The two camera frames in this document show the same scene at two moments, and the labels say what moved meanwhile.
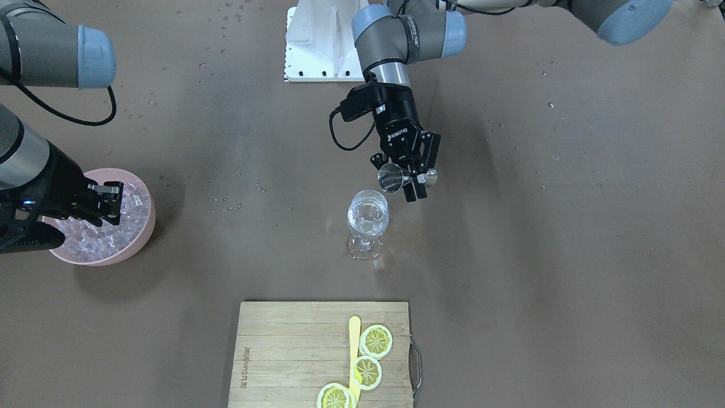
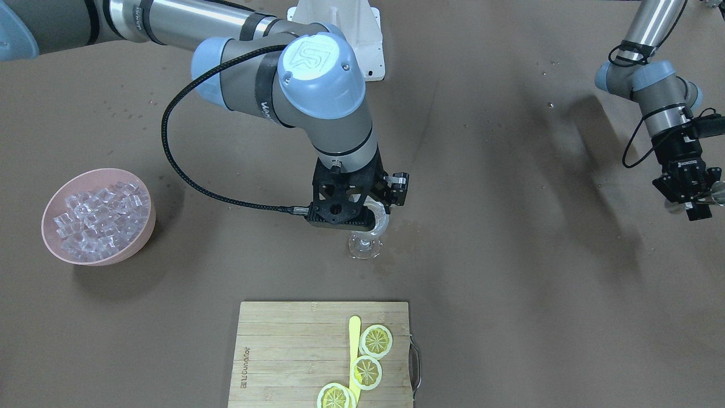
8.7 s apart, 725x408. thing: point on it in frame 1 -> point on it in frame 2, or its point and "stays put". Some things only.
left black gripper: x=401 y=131 -> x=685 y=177
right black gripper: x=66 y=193 -> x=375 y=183
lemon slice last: x=335 y=395 stays put
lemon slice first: x=376 y=341 stays put
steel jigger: x=391 y=178 -> x=717 y=191
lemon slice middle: x=366 y=373 stays put
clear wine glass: x=367 y=217 stays put
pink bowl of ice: x=93 y=244 stays put
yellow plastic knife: x=355 y=332 stays put
